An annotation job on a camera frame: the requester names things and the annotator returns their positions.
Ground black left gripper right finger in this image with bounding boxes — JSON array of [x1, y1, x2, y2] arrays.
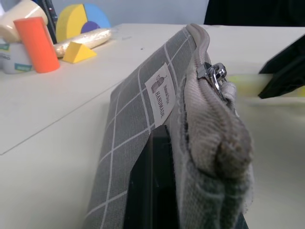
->
[[240, 210, 250, 229]]

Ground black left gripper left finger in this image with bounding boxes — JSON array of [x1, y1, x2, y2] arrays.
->
[[128, 125, 181, 229]]

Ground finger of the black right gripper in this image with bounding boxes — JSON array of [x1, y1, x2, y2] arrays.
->
[[259, 34, 305, 75], [258, 71, 305, 100]]

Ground yellow highlighter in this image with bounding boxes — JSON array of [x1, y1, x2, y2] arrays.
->
[[227, 73, 305, 104]]

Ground grey grid fabric zip pouch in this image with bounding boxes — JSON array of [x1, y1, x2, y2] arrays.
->
[[82, 23, 254, 229]]

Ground black chair back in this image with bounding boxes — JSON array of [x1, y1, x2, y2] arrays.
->
[[204, 0, 305, 27]]

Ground yellow triangular prism block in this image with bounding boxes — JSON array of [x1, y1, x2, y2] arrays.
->
[[62, 41, 98, 64]]

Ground beige glittery roll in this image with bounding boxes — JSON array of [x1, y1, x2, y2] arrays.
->
[[54, 28, 112, 58]]

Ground orange cylinder block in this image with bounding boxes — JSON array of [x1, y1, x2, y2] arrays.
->
[[13, 17, 60, 73]]

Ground yellow blue purple semicircle block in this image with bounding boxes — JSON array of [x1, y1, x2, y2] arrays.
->
[[56, 3, 112, 45]]

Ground white labelled bottle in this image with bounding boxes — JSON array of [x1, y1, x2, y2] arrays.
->
[[0, 39, 34, 75]]

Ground black speckled stick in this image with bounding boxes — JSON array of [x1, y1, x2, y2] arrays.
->
[[43, 0, 58, 45]]

